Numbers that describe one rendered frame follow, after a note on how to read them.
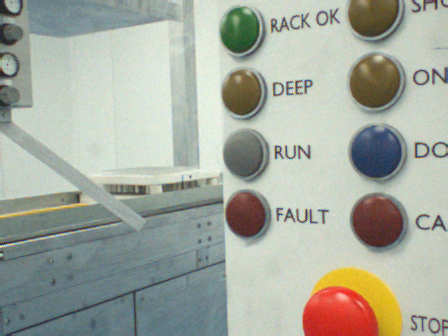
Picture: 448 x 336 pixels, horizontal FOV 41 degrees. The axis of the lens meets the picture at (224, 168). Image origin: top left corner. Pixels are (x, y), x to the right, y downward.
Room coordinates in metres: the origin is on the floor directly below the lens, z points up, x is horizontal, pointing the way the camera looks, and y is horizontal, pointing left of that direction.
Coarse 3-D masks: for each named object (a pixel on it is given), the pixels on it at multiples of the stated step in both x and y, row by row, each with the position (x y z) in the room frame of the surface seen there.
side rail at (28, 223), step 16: (176, 192) 1.33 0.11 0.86; (192, 192) 1.38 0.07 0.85; (208, 192) 1.43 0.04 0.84; (80, 208) 1.10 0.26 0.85; (96, 208) 1.13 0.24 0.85; (144, 208) 1.24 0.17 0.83; (160, 208) 1.28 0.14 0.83; (0, 224) 0.96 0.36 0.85; (16, 224) 0.98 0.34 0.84; (32, 224) 1.01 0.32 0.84; (48, 224) 1.04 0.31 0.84; (64, 224) 1.06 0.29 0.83
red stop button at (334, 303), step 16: (336, 288) 0.30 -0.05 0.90; (320, 304) 0.30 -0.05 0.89; (336, 304) 0.30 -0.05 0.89; (352, 304) 0.29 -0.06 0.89; (368, 304) 0.30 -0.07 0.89; (304, 320) 0.31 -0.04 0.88; (320, 320) 0.30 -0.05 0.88; (336, 320) 0.30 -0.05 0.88; (352, 320) 0.29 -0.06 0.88; (368, 320) 0.29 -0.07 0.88
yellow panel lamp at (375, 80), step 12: (372, 60) 0.31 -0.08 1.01; (384, 60) 0.30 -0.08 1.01; (360, 72) 0.31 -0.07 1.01; (372, 72) 0.31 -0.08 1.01; (384, 72) 0.30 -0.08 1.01; (396, 72) 0.30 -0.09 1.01; (360, 84) 0.31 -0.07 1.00; (372, 84) 0.31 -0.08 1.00; (384, 84) 0.30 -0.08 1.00; (396, 84) 0.30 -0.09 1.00; (360, 96) 0.31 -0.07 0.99; (372, 96) 0.31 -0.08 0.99; (384, 96) 0.30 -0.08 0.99
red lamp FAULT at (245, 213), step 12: (240, 192) 0.36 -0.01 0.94; (228, 204) 0.36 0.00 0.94; (240, 204) 0.35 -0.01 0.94; (252, 204) 0.35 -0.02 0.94; (228, 216) 0.36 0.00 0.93; (240, 216) 0.35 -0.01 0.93; (252, 216) 0.35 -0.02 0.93; (264, 216) 0.35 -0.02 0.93; (240, 228) 0.35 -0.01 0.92; (252, 228) 0.35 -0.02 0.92
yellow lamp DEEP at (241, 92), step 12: (240, 72) 0.35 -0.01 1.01; (252, 72) 0.35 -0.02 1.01; (228, 84) 0.36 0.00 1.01; (240, 84) 0.35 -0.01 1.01; (252, 84) 0.35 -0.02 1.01; (228, 96) 0.36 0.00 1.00; (240, 96) 0.35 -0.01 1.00; (252, 96) 0.35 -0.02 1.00; (228, 108) 0.36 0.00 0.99; (240, 108) 0.35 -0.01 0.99; (252, 108) 0.35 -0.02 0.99
